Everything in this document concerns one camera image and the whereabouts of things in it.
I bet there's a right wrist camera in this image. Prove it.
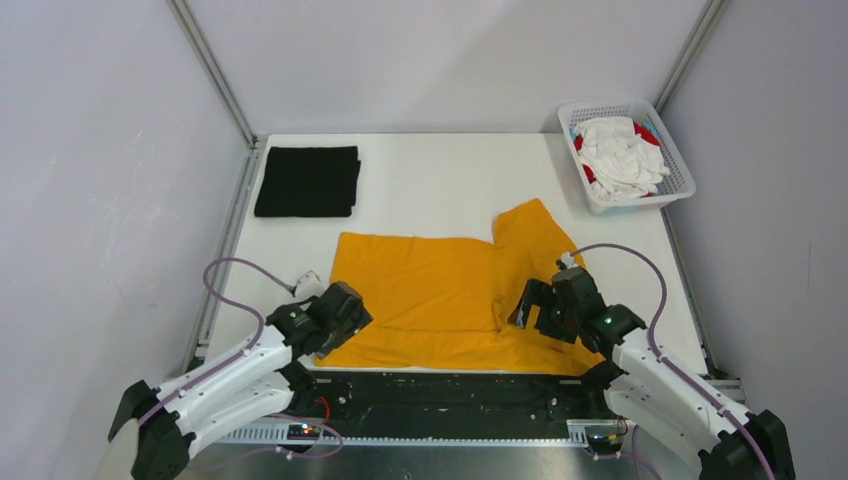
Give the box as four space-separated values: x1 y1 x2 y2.
556 252 578 270

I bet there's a controller board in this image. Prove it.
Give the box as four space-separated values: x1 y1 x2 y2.
286 423 322 441
585 434 623 460

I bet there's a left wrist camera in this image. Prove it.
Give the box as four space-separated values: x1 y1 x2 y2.
292 270 327 301

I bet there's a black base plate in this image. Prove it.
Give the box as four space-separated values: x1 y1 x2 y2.
252 370 647 441

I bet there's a left corner aluminium post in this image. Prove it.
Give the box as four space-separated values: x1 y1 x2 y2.
167 0 257 149

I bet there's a right corner aluminium post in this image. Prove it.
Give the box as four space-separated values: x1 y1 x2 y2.
653 0 730 113

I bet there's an aluminium frame rail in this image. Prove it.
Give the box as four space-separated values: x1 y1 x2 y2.
150 377 757 446

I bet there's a folded black t shirt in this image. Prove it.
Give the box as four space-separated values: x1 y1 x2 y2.
254 146 361 218

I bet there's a right controller board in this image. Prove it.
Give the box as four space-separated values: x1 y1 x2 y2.
585 434 623 460

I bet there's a left controller board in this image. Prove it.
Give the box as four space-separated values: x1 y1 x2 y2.
286 423 322 441

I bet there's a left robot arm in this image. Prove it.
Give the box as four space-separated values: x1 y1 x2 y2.
96 282 372 479

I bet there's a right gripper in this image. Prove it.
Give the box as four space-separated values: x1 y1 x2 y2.
508 278 580 344

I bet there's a white t shirt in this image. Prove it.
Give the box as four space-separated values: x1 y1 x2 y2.
573 116 672 208

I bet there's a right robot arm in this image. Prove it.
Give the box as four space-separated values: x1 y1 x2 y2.
509 265 796 479

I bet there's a corner aluminium post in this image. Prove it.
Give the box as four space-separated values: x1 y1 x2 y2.
653 0 730 113
167 0 257 149

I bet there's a yellow t shirt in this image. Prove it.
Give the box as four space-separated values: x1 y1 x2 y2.
316 199 603 376

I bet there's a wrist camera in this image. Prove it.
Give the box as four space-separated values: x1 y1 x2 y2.
292 270 327 301
556 252 578 270

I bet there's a white plastic basket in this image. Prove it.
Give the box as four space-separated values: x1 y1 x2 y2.
558 100 695 214

